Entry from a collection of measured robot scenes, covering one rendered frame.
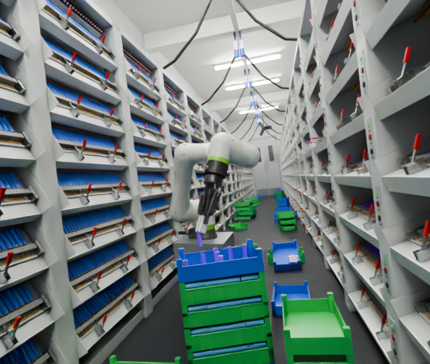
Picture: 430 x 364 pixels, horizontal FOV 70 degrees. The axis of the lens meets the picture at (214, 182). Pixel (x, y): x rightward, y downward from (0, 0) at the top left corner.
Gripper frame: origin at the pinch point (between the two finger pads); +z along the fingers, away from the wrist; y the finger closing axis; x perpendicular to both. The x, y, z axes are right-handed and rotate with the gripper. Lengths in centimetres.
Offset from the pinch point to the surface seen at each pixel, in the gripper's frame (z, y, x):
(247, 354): 40.2, 20.1, 18.8
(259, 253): 6.2, 24.1, 10.7
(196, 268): 16.4, 13.0, -5.6
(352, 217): -20, 26, 59
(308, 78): -128, -37, 78
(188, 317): 32.9, 10.6, -2.6
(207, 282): 20.2, 13.9, -0.4
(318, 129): -95, -34, 96
